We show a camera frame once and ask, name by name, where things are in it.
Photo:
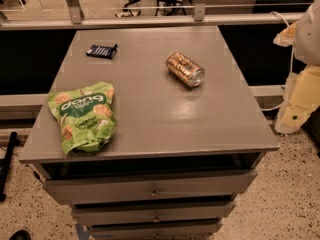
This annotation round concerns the green rice chip bag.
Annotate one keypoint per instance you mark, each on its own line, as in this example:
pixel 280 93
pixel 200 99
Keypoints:
pixel 85 117

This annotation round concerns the grey drawer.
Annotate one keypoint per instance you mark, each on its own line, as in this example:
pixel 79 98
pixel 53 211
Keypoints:
pixel 150 187
pixel 154 213
pixel 155 231

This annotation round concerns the middle grey drawer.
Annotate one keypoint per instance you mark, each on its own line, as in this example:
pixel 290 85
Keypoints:
pixel 154 213

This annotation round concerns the top grey drawer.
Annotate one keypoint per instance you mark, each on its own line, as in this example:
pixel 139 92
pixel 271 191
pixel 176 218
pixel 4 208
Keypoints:
pixel 150 187

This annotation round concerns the gold soda can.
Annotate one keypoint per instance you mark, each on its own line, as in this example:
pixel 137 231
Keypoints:
pixel 185 69

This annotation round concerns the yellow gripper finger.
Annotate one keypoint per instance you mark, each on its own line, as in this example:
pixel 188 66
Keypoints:
pixel 287 36
pixel 301 99

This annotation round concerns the dark blue snack packet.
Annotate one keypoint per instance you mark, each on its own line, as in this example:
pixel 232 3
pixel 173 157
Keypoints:
pixel 100 51

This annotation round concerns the bottom grey drawer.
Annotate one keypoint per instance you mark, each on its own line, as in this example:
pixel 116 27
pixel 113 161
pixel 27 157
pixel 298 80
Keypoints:
pixel 155 231

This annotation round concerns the grey drawer cabinet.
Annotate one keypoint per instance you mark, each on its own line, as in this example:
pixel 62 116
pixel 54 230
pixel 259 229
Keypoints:
pixel 163 126

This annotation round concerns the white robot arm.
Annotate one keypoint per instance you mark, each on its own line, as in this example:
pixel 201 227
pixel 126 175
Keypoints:
pixel 307 37

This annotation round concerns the black stand leg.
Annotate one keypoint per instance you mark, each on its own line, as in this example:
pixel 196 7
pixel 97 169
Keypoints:
pixel 5 163

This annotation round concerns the black shoe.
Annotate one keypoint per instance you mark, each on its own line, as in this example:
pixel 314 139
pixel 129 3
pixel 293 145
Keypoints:
pixel 20 235

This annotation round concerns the grey metal railing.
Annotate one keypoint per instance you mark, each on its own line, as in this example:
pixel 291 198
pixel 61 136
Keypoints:
pixel 94 14

